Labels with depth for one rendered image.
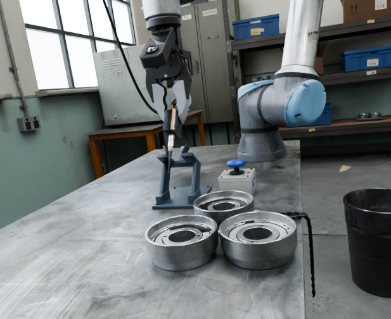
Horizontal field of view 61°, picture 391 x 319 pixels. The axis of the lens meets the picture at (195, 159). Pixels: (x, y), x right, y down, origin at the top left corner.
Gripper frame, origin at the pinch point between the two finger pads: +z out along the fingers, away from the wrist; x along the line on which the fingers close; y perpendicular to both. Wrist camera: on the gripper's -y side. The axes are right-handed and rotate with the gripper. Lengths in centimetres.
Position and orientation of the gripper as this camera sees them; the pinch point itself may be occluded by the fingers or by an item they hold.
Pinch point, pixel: (173, 119)
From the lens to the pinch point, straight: 70.3
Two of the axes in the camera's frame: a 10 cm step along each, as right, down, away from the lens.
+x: -9.5, 0.6, 3.0
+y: 2.8, -2.4, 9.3
